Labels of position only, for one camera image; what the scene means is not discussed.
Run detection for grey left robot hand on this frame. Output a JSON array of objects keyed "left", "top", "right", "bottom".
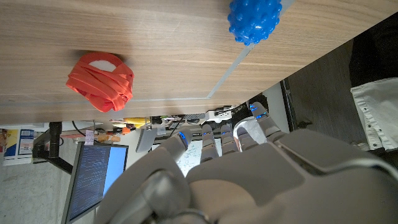
[{"left": 93, "top": 101, "right": 398, "bottom": 224}]

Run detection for blue spiky stress ball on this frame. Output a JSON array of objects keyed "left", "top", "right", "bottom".
[{"left": 227, "top": 0, "right": 283, "bottom": 47}]

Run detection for whiteboard with writing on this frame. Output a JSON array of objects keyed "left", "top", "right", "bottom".
[{"left": 175, "top": 139, "right": 223, "bottom": 178}]

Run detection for white power strip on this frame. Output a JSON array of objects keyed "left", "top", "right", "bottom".
[{"left": 205, "top": 107, "right": 233, "bottom": 122}]

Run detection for white perforated cloth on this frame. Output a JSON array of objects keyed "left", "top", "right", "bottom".
[{"left": 348, "top": 12, "right": 398, "bottom": 153}]

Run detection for large yellow banana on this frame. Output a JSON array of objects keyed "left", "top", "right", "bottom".
[{"left": 123, "top": 117, "right": 147, "bottom": 125}]

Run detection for computer monitor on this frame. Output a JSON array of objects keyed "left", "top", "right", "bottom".
[{"left": 61, "top": 141, "right": 129, "bottom": 224}]

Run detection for pink sticky note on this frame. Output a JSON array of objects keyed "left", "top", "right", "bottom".
[{"left": 84, "top": 129, "right": 95, "bottom": 146}]

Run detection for white canister printed label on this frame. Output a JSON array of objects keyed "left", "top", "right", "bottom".
[{"left": 0, "top": 128, "right": 35, "bottom": 162}]

